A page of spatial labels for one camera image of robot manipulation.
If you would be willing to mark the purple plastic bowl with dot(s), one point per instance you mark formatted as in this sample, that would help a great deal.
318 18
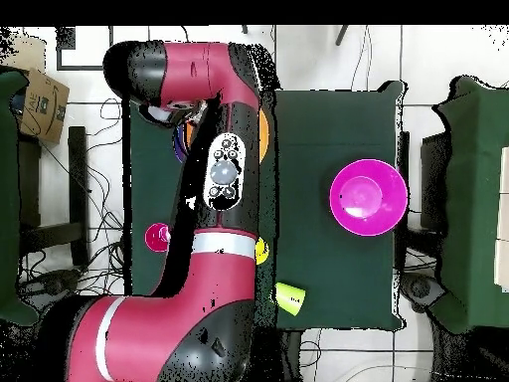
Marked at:
179 145

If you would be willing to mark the large orange plastic bowl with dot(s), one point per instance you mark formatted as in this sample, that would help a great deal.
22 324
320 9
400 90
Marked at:
264 135

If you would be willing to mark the yellow plastic cup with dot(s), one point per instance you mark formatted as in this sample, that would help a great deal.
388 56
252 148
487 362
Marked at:
261 250

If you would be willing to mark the green plastic cup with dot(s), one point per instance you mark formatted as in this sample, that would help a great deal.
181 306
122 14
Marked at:
288 298

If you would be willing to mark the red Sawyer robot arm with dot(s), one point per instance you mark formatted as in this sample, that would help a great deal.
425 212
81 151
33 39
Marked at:
191 278

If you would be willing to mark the black computer tower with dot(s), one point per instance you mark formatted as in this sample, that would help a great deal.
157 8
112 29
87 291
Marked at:
435 179

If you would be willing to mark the red plastic cup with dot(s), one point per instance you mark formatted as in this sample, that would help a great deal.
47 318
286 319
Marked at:
155 238

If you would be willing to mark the printed cardboard box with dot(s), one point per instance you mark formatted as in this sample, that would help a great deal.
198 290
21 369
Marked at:
43 107

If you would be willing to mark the dark green tablecloth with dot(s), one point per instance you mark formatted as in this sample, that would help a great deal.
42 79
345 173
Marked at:
338 115

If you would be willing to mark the plain cardboard box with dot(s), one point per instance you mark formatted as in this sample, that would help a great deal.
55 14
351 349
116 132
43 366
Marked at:
24 51

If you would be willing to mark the green cloth covered side table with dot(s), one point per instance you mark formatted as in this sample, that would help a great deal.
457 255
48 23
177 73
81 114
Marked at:
477 199
8 199

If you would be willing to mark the large pink plastic bowl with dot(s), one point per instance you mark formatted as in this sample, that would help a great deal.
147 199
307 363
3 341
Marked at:
370 197

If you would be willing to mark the dark wooden stool frame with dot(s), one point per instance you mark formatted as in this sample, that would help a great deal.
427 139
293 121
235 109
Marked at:
77 179
403 179

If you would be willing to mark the black square frame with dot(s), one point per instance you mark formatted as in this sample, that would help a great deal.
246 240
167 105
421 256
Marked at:
58 59

